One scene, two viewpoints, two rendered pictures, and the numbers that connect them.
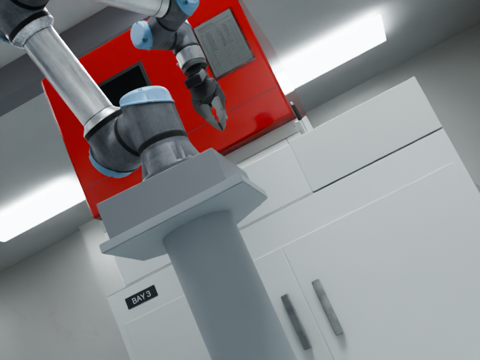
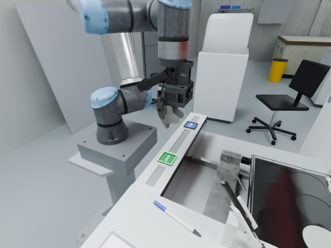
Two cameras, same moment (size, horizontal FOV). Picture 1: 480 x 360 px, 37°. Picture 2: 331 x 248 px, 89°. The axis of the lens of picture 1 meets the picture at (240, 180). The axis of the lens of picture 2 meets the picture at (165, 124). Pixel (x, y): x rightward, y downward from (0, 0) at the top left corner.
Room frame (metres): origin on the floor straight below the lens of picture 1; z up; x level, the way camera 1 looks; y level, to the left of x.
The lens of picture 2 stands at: (1.94, -0.46, 1.39)
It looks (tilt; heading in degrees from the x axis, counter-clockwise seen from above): 31 degrees down; 106
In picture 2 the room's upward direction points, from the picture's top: straight up
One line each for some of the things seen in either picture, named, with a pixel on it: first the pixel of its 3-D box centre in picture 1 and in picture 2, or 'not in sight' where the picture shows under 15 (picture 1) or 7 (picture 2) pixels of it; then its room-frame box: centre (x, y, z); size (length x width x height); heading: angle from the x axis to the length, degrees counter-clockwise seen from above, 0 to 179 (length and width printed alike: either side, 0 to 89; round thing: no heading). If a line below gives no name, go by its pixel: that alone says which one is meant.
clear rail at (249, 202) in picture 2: not in sight; (250, 187); (2.11, -0.01, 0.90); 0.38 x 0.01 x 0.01; 80
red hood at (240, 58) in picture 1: (193, 121); not in sight; (2.75, 0.07, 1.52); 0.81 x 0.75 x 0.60; 80
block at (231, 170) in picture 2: not in sight; (227, 168); (2.04, 0.07, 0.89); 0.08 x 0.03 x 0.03; 170
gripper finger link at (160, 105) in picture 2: (216, 96); (163, 104); (1.81, -0.03, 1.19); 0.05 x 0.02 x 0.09; 80
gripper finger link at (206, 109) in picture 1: (213, 119); (174, 114); (1.83, 0.00, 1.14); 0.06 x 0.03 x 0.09; 170
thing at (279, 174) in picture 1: (211, 218); (179, 153); (1.84, 0.11, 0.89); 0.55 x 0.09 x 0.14; 80
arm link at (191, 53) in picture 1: (190, 60); (173, 50); (1.83, -0.01, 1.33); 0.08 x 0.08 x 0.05
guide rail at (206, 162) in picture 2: not in sight; (251, 176); (2.14, 0.11, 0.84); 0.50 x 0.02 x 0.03; 170
